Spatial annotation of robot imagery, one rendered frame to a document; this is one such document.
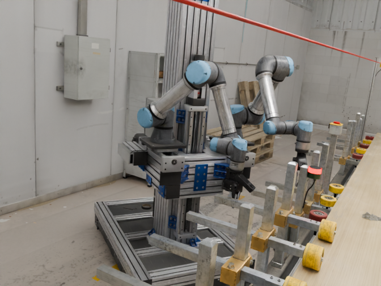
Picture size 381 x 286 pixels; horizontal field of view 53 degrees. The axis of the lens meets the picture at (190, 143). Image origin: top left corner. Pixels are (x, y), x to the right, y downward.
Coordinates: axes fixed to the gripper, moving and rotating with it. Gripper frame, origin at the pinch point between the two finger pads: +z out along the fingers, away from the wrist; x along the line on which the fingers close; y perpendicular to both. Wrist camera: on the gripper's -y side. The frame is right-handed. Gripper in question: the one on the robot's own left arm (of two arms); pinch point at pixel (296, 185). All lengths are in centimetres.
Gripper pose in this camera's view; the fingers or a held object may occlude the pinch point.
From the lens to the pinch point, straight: 219.3
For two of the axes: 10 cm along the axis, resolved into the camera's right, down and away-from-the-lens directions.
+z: -0.8, 9.7, 2.3
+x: -9.8, -1.2, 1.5
